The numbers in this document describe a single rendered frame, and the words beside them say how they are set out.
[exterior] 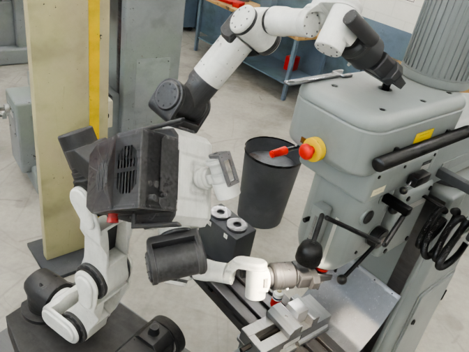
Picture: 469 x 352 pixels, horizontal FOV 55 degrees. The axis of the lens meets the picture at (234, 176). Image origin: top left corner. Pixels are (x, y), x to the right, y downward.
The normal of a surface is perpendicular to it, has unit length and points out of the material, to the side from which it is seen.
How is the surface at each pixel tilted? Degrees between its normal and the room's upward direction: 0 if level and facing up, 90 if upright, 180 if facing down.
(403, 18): 90
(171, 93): 63
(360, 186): 90
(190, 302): 0
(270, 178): 93
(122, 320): 0
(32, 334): 0
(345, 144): 90
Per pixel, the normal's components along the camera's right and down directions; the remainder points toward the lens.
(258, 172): -0.52, 0.44
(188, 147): 0.79, -0.10
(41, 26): 0.62, 0.50
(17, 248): 0.16, -0.84
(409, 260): -0.77, 0.23
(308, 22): 0.65, 0.29
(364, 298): -0.60, -0.18
